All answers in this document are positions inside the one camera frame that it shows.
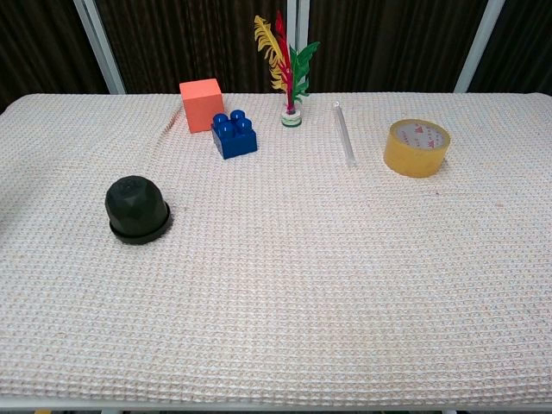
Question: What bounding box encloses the black round object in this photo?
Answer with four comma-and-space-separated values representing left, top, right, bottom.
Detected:
104, 173, 173, 246

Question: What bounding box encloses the blue building block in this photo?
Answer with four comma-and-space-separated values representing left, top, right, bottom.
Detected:
210, 110, 259, 160

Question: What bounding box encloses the white waffle tablecloth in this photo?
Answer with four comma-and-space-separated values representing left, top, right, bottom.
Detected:
0, 91, 552, 405

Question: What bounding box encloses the colourful feather shuttlecock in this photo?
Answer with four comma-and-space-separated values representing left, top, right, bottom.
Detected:
253, 10, 322, 129

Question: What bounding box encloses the orange foam cube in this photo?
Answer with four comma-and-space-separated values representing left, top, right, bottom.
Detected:
179, 78, 226, 134

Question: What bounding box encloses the yellow packing tape roll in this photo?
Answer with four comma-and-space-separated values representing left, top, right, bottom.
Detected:
383, 118, 452, 179

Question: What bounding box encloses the dark brown partition panel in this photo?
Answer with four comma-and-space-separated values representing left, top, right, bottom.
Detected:
0, 0, 110, 114
93, 0, 299, 94
308, 0, 491, 94
468, 0, 552, 95

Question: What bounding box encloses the grey aluminium partition post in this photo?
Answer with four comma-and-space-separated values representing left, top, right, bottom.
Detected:
296, 0, 311, 94
72, 0, 127, 95
453, 0, 506, 94

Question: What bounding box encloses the white table frame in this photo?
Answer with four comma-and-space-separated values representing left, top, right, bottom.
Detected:
0, 396, 552, 414

